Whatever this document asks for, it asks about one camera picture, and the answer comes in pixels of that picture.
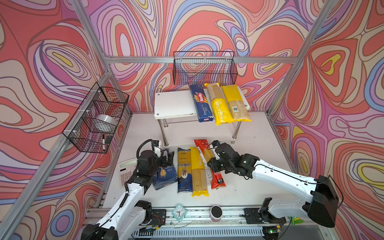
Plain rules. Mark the yellow Pastatime spaghetti pack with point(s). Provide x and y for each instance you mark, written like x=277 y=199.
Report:
x=198 y=174

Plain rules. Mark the white calculator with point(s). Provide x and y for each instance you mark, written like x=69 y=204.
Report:
x=126 y=170

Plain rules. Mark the dark blue spaghetti pack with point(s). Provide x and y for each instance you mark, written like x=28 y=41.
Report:
x=204 y=112

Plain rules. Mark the dark blue pasta box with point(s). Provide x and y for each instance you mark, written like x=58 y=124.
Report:
x=164 y=177

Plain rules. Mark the silver tape roll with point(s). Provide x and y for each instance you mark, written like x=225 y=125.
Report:
x=103 y=120

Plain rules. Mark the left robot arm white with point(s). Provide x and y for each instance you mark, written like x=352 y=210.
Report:
x=130 y=211

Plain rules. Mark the black wire basket back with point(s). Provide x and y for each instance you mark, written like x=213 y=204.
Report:
x=204 y=67

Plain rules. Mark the teal alarm clock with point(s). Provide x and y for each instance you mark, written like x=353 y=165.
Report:
x=179 y=212

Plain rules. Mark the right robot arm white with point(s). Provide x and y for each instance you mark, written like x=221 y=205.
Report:
x=316 y=197

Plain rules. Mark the green snack packet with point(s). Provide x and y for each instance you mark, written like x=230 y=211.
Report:
x=296 y=220

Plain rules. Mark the small round speaker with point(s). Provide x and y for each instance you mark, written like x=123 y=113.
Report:
x=216 y=213

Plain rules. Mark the black wire basket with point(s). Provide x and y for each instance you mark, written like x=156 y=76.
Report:
x=204 y=67
x=84 y=135

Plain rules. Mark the black wire basket left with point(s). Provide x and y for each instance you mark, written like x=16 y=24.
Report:
x=84 y=135

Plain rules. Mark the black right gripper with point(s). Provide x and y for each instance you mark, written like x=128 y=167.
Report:
x=214 y=166

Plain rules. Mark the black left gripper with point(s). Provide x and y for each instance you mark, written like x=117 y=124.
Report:
x=169 y=161

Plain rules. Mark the white two-tier shelf rack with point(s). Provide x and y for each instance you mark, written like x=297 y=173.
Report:
x=177 y=116

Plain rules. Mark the red spaghetti pack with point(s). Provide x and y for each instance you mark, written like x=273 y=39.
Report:
x=216 y=179

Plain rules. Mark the blue yellow Ankara spaghetti pack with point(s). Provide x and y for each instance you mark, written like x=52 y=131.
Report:
x=185 y=182

